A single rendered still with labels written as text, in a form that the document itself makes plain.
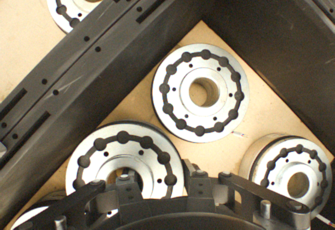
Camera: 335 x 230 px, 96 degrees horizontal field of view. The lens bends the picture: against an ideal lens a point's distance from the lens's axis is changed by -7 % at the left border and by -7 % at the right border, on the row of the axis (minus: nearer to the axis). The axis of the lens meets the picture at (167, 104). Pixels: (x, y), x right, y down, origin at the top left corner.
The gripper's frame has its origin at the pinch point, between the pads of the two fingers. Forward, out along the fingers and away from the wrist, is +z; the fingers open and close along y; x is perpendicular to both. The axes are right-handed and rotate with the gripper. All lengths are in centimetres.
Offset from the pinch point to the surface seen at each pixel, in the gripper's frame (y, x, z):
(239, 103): 8.3, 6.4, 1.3
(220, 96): 6.0, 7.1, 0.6
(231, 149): 8.7, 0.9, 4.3
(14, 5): -17.0, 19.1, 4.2
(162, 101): 0.3, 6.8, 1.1
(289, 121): 17.0, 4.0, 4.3
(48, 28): -12.6, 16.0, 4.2
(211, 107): 5.0, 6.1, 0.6
